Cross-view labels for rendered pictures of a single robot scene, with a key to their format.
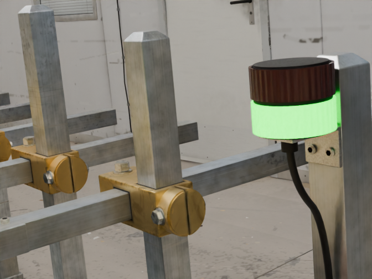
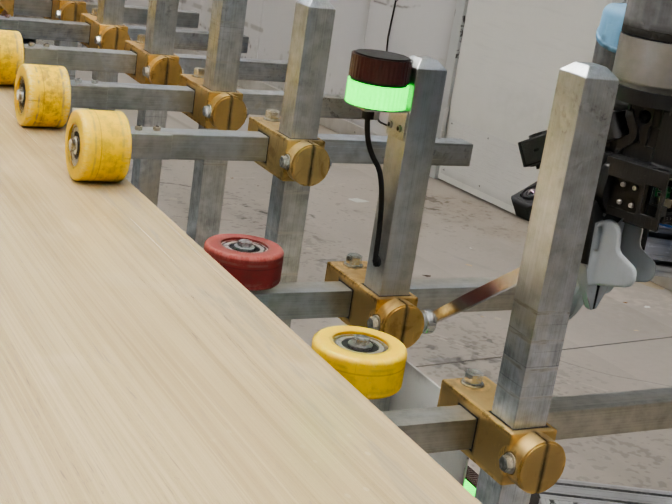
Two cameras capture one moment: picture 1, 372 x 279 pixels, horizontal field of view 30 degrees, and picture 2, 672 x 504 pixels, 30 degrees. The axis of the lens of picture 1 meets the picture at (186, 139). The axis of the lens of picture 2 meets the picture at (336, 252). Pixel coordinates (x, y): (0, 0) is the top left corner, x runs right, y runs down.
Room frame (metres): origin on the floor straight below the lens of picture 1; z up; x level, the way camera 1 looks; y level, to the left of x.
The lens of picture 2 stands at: (-0.71, -0.21, 1.28)
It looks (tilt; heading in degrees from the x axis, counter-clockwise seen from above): 17 degrees down; 7
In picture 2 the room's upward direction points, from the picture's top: 9 degrees clockwise
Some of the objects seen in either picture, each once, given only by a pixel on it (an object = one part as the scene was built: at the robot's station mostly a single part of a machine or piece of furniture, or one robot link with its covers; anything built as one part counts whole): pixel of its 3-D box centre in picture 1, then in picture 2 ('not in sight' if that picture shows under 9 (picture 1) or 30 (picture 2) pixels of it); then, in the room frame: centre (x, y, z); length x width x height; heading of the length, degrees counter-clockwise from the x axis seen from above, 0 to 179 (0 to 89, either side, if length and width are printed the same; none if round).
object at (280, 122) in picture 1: (293, 114); (376, 92); (0.49, -0.08, 1.08); 0.06 x 0.06 x 0.02
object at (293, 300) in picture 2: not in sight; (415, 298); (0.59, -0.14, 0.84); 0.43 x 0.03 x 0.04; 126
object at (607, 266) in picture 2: not in sight; (608, 269); (0.40, -0.32, 0.97); 0.06 x 0.03 x 0.09; 56
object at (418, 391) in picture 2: not in sight; (402, 405); (0.51, -0.15, 0.75); 0.26 x 0.01 x 0.10; 36
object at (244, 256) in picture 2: not in sight; (238, 294); (0.46, 0.03, 0.85); 0.08 x 0.08 x 0.11
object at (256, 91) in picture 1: (292, 79); (380, 67); (0.49, -0.08, 1.10); 0.06 x 0.06 x 0.02
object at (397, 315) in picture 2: not in sight; (370, 304); (0.53, -0.10, 0.85); 0.14 x 0.06 x 0.05; 36
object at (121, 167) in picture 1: (122, 166); (272, 115); (0.78, 0.08, 0.98); 0.02 x 0.02 x 0.01
